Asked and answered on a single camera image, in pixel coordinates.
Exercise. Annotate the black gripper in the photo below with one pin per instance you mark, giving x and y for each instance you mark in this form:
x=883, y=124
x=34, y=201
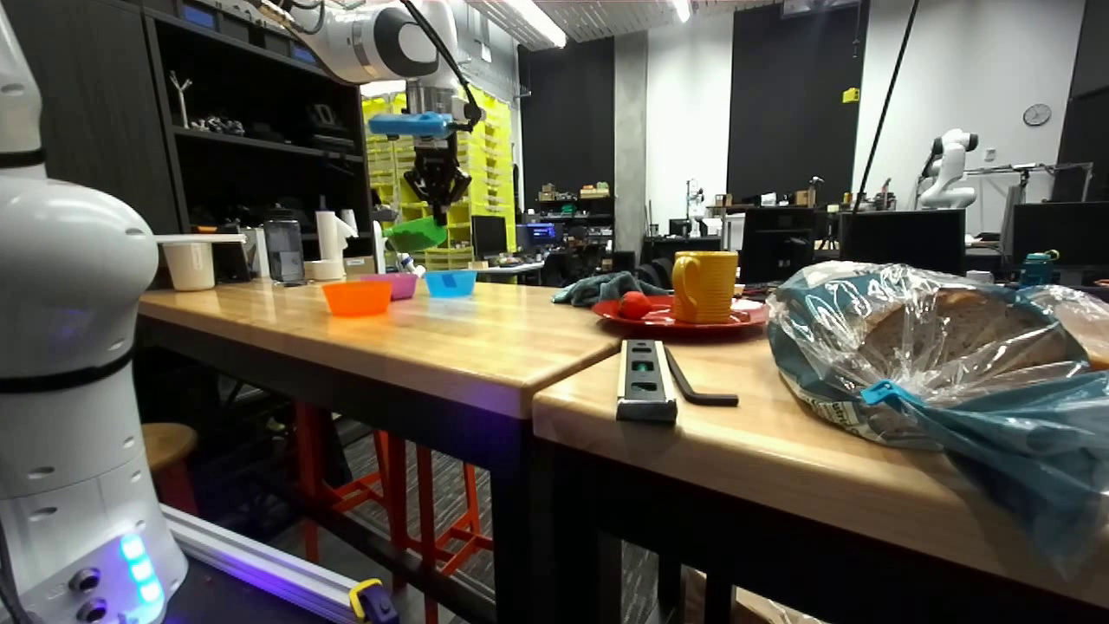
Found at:
x=439, y=179

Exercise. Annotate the green plastic bowl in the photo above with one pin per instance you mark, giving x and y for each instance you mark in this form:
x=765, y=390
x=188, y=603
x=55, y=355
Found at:
x=417, y=234

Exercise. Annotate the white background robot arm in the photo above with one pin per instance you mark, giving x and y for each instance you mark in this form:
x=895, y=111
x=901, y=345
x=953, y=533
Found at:
x=945, y=174

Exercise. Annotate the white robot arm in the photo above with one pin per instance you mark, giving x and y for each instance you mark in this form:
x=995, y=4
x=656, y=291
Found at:
x=85, y=536

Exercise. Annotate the blue plastic bowl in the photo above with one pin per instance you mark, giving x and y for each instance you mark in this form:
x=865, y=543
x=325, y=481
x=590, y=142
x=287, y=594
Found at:
x=451, y=281

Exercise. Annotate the purple plastic bowl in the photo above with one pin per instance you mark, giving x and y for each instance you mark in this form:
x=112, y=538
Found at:
x=403, y=284

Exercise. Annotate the orange plastic bowl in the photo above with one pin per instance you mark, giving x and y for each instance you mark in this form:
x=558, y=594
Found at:
x=357, y=298

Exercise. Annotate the teal cloth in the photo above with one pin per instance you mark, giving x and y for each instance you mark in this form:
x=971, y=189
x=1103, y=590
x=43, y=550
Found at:
x=604, y=290

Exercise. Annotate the black shelving unit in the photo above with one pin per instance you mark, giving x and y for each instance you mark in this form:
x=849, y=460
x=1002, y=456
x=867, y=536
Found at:
x=204, y=124

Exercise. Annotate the red tomato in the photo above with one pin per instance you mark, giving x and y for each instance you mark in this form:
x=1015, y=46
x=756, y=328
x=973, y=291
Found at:
x=633, y=308

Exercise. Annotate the white cup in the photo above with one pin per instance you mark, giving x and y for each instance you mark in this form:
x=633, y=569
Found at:
x=191, y=265

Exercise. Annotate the yellow mug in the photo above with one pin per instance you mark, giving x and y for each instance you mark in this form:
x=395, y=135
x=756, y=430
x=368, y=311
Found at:
x=700, y=284

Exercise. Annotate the grey power strip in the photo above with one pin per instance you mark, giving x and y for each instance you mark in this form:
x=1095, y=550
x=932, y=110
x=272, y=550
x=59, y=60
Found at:
x=643, y=390

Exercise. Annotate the black allen key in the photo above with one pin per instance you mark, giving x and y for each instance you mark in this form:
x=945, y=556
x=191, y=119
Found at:
x=681, y=385

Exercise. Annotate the wooden round stool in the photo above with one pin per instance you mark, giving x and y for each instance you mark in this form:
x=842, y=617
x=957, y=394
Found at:
x=166, y=449

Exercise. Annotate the bread in plastic bag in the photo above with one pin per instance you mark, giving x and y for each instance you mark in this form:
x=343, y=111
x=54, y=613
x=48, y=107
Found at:
x=1007, y=384

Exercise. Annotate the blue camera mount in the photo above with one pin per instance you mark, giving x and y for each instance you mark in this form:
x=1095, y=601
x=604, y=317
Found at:
x=417, y=127

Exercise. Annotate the wall clock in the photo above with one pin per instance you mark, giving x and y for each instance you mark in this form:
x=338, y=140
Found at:
x=1038, y=117

